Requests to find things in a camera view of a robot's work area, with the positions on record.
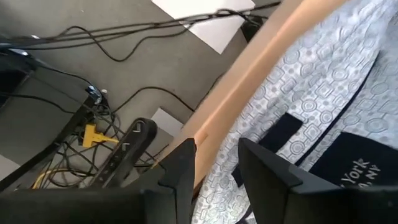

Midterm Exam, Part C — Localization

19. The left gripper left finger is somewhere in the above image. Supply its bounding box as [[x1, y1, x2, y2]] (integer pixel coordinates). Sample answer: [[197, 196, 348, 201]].
[[124, 138, 197, 224]]

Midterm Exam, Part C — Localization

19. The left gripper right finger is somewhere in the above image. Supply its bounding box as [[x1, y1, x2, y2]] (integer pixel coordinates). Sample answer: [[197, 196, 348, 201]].
[[238, 138, 304, 224]]

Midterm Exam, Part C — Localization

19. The light blue patterned shirt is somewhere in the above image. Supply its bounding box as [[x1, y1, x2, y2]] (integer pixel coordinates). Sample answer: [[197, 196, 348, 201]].
[[191, 0, 398, 224]]

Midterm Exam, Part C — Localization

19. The black power strip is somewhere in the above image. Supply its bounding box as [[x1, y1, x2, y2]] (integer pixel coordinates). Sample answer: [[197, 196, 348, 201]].
[[90, 117, 158, 189]]

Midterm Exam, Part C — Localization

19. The small white sheet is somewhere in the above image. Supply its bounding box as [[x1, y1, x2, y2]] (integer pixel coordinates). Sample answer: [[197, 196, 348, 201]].
[[150, 107, 184, 138]]

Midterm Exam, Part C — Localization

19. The black table foot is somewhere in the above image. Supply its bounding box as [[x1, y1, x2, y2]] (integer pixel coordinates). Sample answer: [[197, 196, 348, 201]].
[[241, 15, 265, 43]]

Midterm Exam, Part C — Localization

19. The grey desk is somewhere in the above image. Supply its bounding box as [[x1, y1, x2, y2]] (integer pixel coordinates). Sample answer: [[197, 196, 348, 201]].
[[0, 49, 97, 190]]

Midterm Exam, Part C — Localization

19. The white paper sheet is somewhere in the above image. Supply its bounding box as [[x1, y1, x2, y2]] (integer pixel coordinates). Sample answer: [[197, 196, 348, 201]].
[[151, 0, 256, 55]]

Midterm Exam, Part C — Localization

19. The yellow extension cord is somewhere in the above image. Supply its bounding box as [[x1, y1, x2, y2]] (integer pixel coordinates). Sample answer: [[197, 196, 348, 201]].
[[30, 123, 121, 190]]

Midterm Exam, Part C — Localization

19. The black cable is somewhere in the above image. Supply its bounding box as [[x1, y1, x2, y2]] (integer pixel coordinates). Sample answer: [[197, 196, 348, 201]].
[[111, 86, 196, 113], [0, 1, 282, 50], [60, 24, 195, 62]]

